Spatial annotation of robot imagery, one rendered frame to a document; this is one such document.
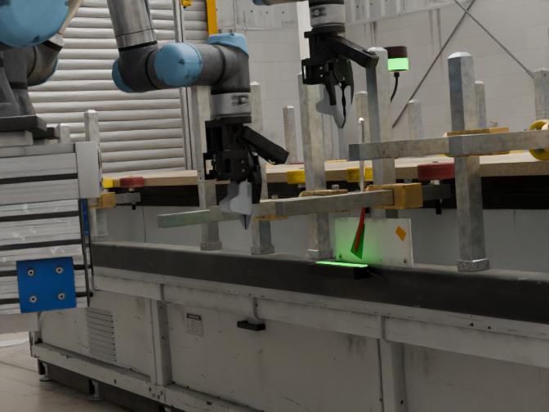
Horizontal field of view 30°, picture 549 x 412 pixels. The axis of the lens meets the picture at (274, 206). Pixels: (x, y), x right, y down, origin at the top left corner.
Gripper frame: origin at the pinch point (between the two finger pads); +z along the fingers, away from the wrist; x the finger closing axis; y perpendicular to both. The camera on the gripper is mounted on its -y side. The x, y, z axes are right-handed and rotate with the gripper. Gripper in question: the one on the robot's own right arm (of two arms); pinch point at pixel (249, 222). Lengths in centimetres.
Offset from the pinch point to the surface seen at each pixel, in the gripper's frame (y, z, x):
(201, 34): -478, -151, -841
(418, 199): -38.2, -1.2, 4.9
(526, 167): -52, -6, 22
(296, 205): -9.9, -2.3, 1.4
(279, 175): -52, -7, -66
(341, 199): -21.1, -2.5, 1.4
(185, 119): -144, -33, -284
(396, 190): -34.4, -3.4, 2.6
